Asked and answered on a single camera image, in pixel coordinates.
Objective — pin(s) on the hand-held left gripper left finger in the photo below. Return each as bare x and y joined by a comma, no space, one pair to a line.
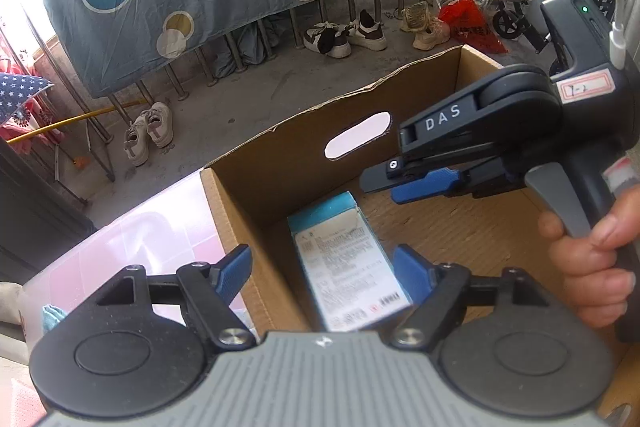
232,274

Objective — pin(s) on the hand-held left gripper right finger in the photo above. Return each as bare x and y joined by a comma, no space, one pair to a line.
412,274

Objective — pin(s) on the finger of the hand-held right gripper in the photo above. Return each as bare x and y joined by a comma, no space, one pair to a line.
425,186
380,177

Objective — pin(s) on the blue and white carton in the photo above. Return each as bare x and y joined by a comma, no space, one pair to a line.
345,267

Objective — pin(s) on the brown cardboard box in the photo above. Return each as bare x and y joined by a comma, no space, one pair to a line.
280,167

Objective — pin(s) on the person's right hand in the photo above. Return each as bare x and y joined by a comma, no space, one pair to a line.
590,277

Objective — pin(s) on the red plastic bag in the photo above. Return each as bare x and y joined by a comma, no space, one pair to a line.
467,22

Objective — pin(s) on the black and white sneaker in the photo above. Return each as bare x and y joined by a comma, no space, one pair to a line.
369,32
327,39

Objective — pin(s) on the light teal hair bow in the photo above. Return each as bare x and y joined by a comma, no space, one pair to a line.
51,318

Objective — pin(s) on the metal railing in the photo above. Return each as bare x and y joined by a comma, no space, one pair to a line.
232,52

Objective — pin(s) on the dark furniture panel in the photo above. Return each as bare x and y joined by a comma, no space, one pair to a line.
35,212

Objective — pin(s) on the yellow pole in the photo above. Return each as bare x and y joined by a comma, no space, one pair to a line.
75,119

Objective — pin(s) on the blue star-printed cloth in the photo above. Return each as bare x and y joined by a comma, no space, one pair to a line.
20,92

